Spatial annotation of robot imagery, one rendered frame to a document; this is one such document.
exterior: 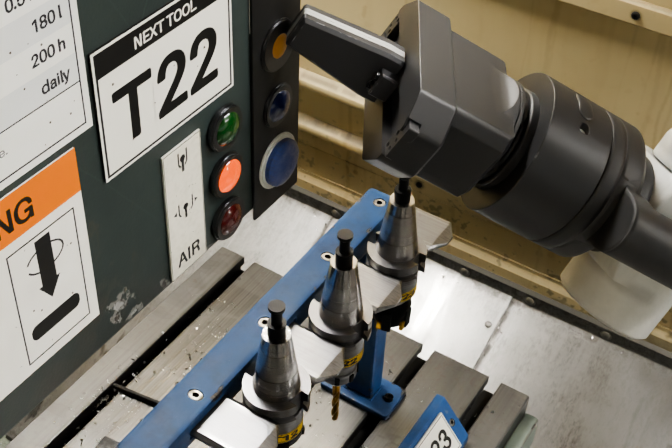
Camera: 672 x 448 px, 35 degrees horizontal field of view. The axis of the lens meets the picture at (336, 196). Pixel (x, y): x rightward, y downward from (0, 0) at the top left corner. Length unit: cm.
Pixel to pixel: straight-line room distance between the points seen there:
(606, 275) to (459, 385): 79
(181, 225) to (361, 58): 13
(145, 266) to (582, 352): 110
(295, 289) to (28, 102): 66
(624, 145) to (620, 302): 10
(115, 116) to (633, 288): 32
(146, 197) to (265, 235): 120
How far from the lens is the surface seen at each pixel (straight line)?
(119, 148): 51
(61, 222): 50
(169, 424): 97
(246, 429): 98
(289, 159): 63
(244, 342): 103
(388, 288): 110
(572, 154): 60
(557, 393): 158
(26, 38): 44
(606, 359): 160
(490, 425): 141
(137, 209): 54
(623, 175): 61
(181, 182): 56
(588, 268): 67
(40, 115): 46
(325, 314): 104
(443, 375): 145
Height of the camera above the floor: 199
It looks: 40 degrees down
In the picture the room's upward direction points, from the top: 3 degrees clockwise
